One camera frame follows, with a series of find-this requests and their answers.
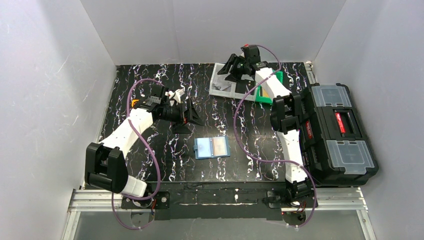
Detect blue card holder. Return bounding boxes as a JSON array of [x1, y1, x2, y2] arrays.
[[193, 136, 231, 160]]

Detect yellow items in green bin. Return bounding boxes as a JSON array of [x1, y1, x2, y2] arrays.
[[260, 87, 269, 98]]

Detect purple cable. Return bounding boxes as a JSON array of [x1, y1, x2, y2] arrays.
[[110, 77, 167, 231], [232, 44, 318, 228]]

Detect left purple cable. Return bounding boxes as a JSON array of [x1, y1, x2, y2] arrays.
[[110, 77, 167, 231]]

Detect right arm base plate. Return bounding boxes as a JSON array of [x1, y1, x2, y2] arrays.
[[262, 190, 319, 228]]

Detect orange tape measure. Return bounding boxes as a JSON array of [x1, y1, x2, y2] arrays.
[[131, 99, 139, 108]]

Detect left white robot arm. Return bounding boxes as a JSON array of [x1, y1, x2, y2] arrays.
[[84, 85, 204, 200]]

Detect yellow credit card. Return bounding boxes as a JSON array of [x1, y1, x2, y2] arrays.
[[212, 136, 228, 157]]

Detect green storage bin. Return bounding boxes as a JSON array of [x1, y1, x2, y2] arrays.
[[255, 71, 284, 105]]

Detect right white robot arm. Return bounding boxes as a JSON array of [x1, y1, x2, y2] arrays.
[[218, 44, 309, 184]]

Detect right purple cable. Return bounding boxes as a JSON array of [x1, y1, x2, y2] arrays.
[[232, 44, 318, 228]]

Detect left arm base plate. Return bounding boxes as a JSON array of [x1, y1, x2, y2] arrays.
[[121, 191, 170, 210]]

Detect aluminium frame rail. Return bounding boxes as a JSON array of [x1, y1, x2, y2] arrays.
[[62, 187, 376, 240]]

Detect black toolbox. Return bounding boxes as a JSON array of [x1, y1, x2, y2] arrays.
[[300, 83, 379, 187]]

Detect left grey storage bin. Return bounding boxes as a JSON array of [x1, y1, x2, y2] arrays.
[[209, 63, 236, 99]]

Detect middle grey storage bin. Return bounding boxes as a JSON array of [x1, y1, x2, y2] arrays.
[[231, 75, 257, 100]]

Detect grey storage bin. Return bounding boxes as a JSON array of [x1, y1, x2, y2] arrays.
[[231, 75, 257, 100], [209, 63, 236, 99]]

